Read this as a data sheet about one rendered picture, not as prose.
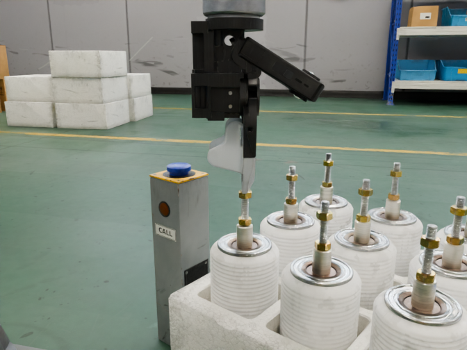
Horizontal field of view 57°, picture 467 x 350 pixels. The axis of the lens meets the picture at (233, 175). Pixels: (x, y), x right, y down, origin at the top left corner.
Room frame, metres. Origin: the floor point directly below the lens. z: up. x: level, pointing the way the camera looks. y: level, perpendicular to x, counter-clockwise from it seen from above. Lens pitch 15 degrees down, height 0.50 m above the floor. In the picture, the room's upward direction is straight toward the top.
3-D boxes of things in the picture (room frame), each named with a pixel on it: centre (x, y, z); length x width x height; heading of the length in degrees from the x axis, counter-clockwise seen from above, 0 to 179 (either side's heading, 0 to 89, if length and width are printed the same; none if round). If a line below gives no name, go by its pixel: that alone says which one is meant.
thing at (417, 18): (4.81, -1.97, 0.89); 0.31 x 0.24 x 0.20; 166
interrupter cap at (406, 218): (0.66, -0.26, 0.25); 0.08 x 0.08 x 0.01
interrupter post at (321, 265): (0.48, -0.11, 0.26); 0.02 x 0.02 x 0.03
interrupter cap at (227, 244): (0.55, -0.02, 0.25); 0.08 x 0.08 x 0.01
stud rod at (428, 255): (0.40, -0.20, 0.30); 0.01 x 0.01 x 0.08
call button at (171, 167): (0.70, 0.09, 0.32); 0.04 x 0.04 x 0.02
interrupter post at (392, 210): (0.66, -0.26, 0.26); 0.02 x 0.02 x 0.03
